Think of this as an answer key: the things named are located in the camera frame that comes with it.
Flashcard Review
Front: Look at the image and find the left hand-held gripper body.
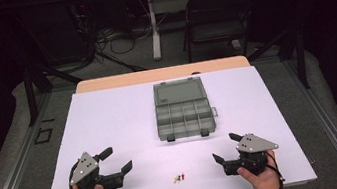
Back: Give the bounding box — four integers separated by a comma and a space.
64, 146, 127, 189

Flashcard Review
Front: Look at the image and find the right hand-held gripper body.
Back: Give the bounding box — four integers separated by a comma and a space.
218, 129, 283, 181

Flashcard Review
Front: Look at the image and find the grey compartment organizer box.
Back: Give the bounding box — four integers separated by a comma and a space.
150, 74, 222, 144

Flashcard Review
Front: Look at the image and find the person's right hand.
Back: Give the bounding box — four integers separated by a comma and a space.
234, 148, 285, 189

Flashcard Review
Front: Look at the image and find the white table board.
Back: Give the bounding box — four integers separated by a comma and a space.
24, 58, 319, 189

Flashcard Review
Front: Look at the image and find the wooden table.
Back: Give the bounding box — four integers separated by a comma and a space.
73, 54, 252, 95

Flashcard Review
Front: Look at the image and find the black metal stand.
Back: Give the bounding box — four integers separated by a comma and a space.
18, 51, 89, 128
242, 25, 312, 98

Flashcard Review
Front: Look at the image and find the black folding chair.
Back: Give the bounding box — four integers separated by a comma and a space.
176, 0, 270, 67

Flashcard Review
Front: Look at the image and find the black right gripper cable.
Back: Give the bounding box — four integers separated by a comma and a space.
263, 149, 287, 186

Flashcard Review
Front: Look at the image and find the bundle of floor cables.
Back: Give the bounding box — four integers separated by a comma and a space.
70, 0, 179, 69

